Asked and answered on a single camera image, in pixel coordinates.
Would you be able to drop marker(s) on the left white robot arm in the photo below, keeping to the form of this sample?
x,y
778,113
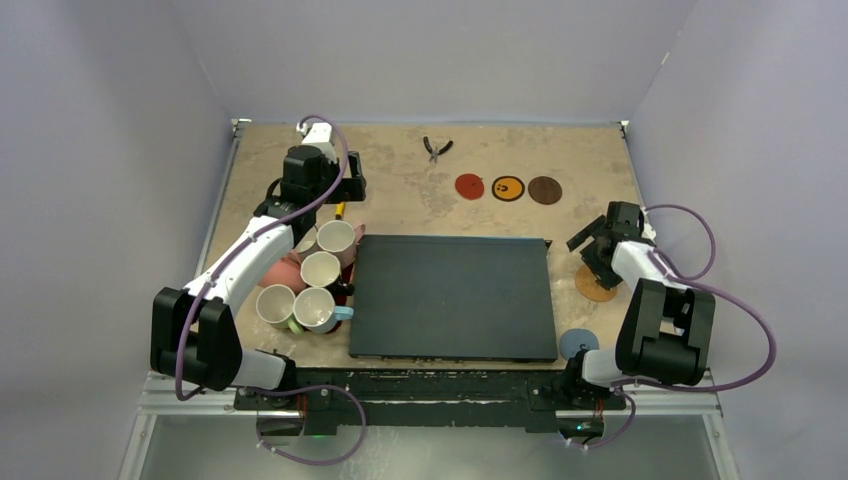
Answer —
x,y
193,336

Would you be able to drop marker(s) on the salmon pink mug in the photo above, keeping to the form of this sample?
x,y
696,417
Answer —
x,y
284,272

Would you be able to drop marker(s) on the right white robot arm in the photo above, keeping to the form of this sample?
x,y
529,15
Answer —
x,y
666,330

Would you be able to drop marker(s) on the red apple coaster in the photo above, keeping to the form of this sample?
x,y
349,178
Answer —
x,y
469,186

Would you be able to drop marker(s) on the blue grey coaster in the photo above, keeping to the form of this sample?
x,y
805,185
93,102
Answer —
x,y
575,340

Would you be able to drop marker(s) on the green handled white mug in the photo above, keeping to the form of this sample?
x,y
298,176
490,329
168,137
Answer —
x,y
275,306

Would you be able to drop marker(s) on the grey white mug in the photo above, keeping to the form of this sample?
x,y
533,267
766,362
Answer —
x,y
307,247

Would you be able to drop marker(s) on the pink handled white mug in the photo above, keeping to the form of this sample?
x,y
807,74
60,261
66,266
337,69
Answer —
x,y
340,239

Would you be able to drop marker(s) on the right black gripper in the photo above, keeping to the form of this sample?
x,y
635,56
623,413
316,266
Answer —
x,y
592,235

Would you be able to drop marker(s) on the dark rectangular board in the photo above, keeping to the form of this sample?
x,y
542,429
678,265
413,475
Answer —
x,y
453,298

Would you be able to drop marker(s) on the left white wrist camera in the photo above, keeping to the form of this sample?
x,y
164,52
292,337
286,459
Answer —
x,y
319,135

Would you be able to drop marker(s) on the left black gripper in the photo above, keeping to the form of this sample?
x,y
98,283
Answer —
x,y
356,182

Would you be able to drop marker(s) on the dark brown wooden coaster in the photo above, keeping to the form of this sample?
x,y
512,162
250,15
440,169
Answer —
x,y
545,190

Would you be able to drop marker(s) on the black handled white mug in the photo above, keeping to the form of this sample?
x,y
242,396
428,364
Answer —
x,y
323,270

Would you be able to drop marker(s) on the orange smiley coaster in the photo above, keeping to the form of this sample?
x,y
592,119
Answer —
x,y
508,188

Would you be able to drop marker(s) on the black pliers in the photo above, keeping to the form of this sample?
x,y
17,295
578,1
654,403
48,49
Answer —
x,y
436,151

